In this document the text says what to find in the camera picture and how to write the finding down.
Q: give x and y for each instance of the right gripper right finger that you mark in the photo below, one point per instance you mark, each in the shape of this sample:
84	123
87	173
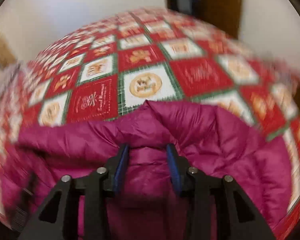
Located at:
218	207

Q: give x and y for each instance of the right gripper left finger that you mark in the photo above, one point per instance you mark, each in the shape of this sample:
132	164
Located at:
57	216

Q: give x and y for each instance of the magenta puffer jacket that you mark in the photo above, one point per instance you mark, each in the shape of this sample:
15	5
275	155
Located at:
211	138

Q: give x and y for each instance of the red patterned bedspread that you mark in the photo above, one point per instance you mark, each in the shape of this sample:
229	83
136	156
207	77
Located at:
110	68

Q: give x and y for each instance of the brown wooden door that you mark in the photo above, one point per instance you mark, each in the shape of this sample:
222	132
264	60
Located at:
224	14

